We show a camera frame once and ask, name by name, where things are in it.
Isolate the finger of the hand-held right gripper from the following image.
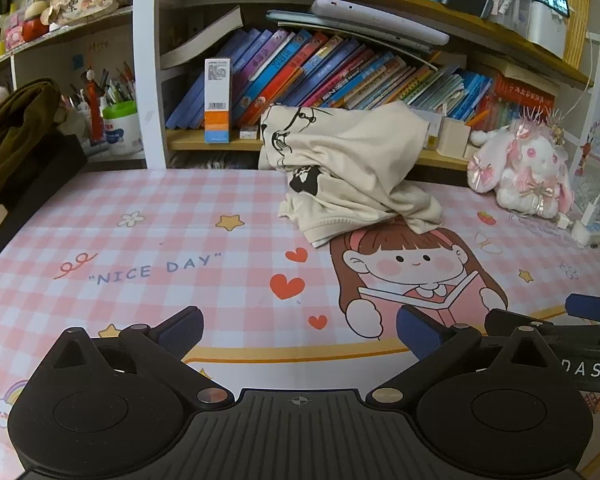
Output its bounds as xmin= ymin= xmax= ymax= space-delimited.
xmin=566 ymin=294 xmax=600 ymax=322
xmin=486 ymin=309 xmax=566 ymax=338

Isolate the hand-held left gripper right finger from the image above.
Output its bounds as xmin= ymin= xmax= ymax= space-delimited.
xmin=365 ymin=304 xmax=556 ymax=408

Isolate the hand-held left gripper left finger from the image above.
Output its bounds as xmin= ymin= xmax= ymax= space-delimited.
xmin=45 ymin=305 xmax=236 ymax=411

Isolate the cream printed t-shirt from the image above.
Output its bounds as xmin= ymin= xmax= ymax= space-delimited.
xmin=259 ymin=101 xmax=445 ymax=249

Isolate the pink checked cartoon table mat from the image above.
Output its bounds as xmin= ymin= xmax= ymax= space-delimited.
xmin=0 ymin=166 xmax=600 ymax=480

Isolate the white pink plush bunny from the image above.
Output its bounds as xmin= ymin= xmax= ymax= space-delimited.
xmin=467 ymin=110 xmax=576 ymax=220

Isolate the row of dark magazines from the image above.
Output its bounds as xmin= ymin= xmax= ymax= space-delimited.
xmin=170 ymin=152 xmax=266 ymax=170

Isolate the cream pen box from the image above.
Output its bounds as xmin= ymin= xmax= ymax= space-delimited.
xmin=439 ymin=116 xmax=473 ymax=157

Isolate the clear plastic card box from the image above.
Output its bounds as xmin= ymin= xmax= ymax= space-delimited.
xmin=420 ymin=110 xmax=442 ymax=151

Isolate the white jar with green lid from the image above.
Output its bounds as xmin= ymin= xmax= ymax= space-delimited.
xmin=101 ymin=101 xmax=143 ymax=157

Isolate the black box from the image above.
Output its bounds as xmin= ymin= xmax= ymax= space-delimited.
xmin=0 ymin=132 xmax=88 ymax=281

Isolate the tall orange blue carton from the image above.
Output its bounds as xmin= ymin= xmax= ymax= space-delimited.
xmin=203 ymin=57 xmax=232 ymax=145

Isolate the cream hardcover book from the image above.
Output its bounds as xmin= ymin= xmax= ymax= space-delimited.
xmin=482 ymin=56 xmax=561 ymax=96

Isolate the red hanging tassel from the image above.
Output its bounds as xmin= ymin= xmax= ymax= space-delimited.
xmin=84 ymin=71 xmax=106 ymax=145

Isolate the bunch of pens and pencils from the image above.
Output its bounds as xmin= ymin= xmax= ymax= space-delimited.
xmin=60 ymin=60 xmax=138 ymax=111

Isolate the olive green cloth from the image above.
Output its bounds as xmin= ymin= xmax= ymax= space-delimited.
xmin=0 ymin=79 xmax=63 ymax=201

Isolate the row of colourful books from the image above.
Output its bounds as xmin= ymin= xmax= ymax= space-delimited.
xmin=165 ymin=27 xmax=561 ymax=131

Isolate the white box appliance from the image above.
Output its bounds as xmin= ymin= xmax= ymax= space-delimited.
xmin=525 ymin=0 xmax=568 ymax=59

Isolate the yellow ribbed board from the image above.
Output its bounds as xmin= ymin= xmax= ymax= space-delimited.
xmin=562 ymin=0 xmax=593 ymax=71

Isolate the thick white paperback book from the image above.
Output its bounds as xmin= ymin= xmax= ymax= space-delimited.
xmin=159 ymin=5 xmax=244 ymax=71

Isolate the white side shelf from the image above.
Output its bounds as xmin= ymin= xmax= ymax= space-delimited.
xmin=0 ymin=5 xmax=146 ymax=161

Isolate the white flat tablet device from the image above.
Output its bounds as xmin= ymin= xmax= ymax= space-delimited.
xmin=310 ymin=0 xmax=451 ymax=46

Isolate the red round ornament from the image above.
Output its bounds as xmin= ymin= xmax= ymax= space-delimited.
xmin=22 ymin=17 xmax=48 ymax=43

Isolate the small pink box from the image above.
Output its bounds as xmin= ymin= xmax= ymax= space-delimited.
xmin=2 ymin=25 xmax=26 ymax=52

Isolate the wooden bookshelf with white frame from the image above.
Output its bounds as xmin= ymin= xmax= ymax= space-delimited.
xmin=132 ymin=0 xmax=600 ymax=171

